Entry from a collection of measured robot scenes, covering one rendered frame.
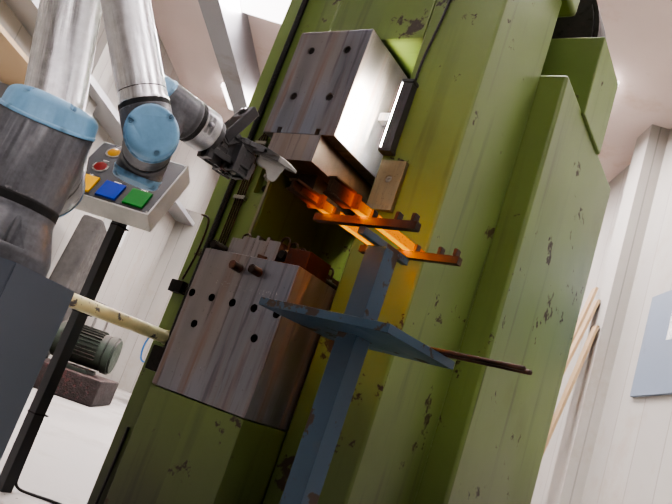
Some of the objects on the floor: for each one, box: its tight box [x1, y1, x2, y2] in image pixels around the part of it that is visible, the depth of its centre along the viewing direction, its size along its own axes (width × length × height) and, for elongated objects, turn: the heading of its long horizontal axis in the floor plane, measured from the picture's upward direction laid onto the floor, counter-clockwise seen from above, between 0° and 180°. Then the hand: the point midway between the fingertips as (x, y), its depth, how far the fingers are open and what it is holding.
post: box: [0, 220, 127, 493], centre depth 228 cm, size 4×4×108 cm
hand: (275, 169), depth 157 cm, fingers open, 14 cm apart
